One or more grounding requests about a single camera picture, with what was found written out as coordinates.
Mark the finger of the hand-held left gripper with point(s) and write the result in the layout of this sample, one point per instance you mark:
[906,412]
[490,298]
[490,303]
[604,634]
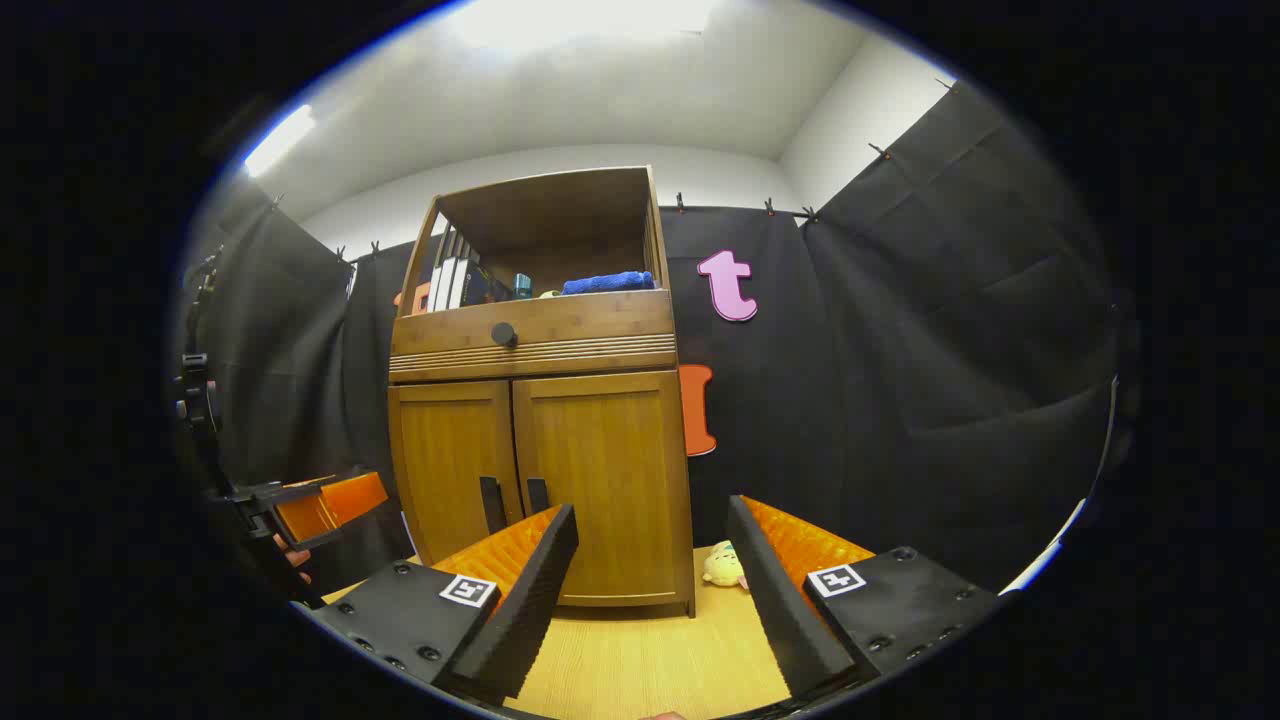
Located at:
[340,505]

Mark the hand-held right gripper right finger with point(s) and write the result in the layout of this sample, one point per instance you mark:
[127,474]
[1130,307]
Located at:
[780,600]

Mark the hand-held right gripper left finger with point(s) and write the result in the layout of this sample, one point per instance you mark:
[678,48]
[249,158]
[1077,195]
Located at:
[530,610]

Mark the wooden cabinet door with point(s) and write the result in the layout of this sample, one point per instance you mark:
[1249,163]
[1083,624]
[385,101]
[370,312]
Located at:
[610,460]
[445,450]

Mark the wooden double-door shoe cabinet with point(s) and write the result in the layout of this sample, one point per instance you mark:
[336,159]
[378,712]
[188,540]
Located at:
[550,200]

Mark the wooden cabinet drawer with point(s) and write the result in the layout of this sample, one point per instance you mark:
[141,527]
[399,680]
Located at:
[580,315]

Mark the yellow plush toy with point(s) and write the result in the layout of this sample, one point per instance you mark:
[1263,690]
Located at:
[722,568]

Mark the white book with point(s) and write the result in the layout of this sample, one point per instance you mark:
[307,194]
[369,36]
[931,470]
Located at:
[436,290]
[480,285]
[449,285]

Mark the black round drawer knob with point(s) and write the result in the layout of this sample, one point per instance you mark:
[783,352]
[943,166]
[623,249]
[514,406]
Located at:
[504,335]

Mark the black backdrop cloth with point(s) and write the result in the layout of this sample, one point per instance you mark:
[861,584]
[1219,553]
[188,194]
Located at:
[900,350]

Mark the blue towel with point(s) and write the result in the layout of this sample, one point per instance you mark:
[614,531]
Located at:
[610,283]

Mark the small ceiling light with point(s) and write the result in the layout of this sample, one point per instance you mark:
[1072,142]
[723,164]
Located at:
[280,140]

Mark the large ceiling light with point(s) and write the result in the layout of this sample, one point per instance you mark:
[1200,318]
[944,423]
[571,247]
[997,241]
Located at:
[580,20]

